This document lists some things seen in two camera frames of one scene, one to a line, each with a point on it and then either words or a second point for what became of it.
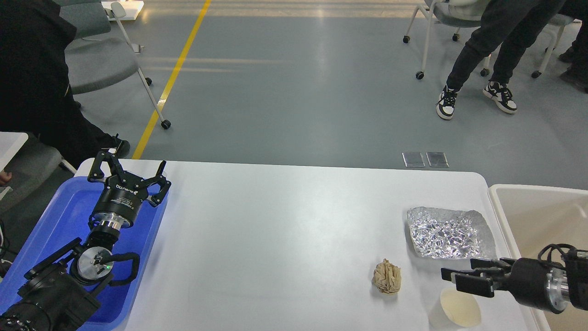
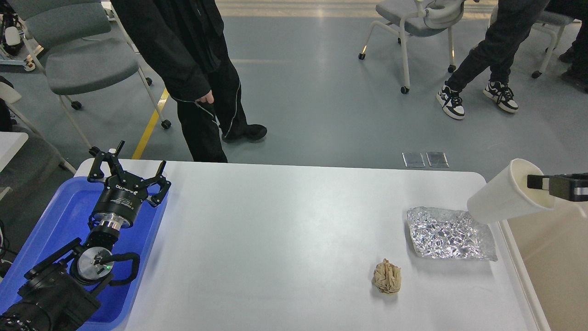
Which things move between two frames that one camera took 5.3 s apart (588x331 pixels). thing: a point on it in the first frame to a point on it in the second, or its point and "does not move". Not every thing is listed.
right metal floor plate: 437,159 does not move
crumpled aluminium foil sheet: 439,233 does not move
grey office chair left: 103,55 does not move
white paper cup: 455,310 to 506,195
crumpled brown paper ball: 387,277 does not move
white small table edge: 11,143 does not move
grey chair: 453,13 to 418,18
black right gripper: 535,282 to 573,186
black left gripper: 119,204 does not move
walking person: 34,79 to 184,42
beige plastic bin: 536,218 does not move
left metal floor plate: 413,159 does not move
